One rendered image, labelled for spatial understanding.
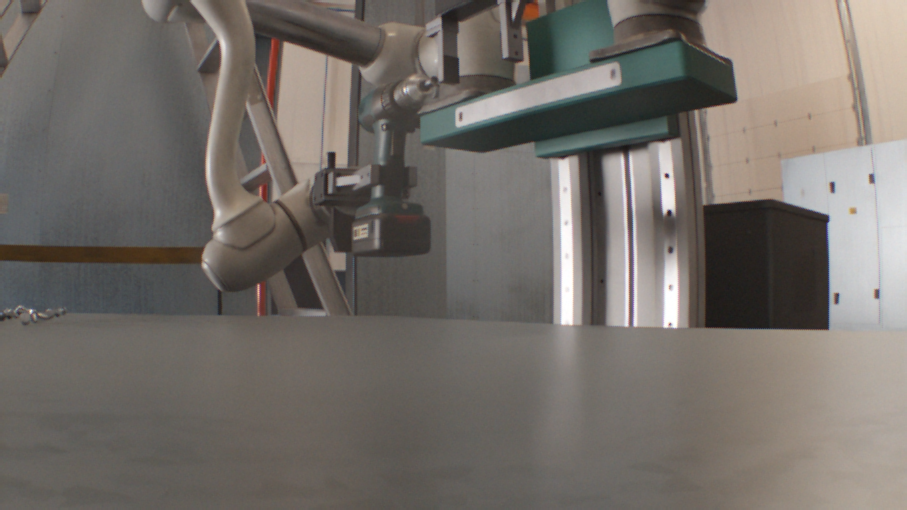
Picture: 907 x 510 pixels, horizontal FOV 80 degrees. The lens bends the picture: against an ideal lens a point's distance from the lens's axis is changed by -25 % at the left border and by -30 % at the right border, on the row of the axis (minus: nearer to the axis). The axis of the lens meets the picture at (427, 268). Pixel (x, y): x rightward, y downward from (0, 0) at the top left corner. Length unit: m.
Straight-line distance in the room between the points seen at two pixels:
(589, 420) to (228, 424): 0.09
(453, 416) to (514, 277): 6.78
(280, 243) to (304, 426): 0.98
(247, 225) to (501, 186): 5.97
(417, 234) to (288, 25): 0.66
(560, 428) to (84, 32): 2.84
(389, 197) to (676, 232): 0.49
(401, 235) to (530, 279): 6.13
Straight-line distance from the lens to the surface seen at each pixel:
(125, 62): 2.87
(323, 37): 1.44
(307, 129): 11.86
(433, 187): 3.03
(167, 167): 2.75
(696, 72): 0.97
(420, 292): 2.97
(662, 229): 1.19
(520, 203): 7.03
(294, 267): 7.43
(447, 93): 1.35
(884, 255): 6.92
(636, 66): 1.00
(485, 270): 6.91
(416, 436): 0.16
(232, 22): 1.20
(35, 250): 1.92
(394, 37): 1.48
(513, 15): 0.87
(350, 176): 0.97
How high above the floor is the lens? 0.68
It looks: 2 degrees up
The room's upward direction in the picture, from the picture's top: straight up
